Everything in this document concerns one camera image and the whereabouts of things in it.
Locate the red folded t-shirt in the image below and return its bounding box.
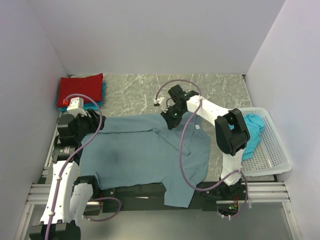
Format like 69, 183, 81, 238
56, 73, 103, 108

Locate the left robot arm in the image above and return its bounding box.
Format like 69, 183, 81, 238
29, 109, 106, 240

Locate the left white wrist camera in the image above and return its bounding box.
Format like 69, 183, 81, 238
62, 97, 87, 117

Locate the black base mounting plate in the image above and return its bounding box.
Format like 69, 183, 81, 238
79, 181, 251, 216

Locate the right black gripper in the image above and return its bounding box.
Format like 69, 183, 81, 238
160, 106, 186, 131

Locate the white perforated plastic basket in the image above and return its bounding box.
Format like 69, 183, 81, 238
240, 107, 293, 177

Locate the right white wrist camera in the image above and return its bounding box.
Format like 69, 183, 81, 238
153, 97, 168, 112

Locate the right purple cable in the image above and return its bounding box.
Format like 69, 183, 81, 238
154, 79, 251, 221

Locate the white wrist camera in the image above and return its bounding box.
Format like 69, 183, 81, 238
62, 97, 87, 117
153, 97, 168, 112

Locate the aluminium frame rail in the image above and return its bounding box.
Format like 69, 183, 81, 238
25, 182, 291, 205

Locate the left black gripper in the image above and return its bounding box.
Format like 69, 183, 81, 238
72, 108, 106, 142

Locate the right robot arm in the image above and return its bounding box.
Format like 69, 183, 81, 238
153, 84, 250, 200

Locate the crumpled teal t-shirt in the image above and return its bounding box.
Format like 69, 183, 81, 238
242, 113, 265, 161

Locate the grey-blue t-shirt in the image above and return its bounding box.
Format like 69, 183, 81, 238
80, 112, 210, 208

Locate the teal folded t-shirt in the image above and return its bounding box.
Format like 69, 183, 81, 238
58, 81, 108, 113

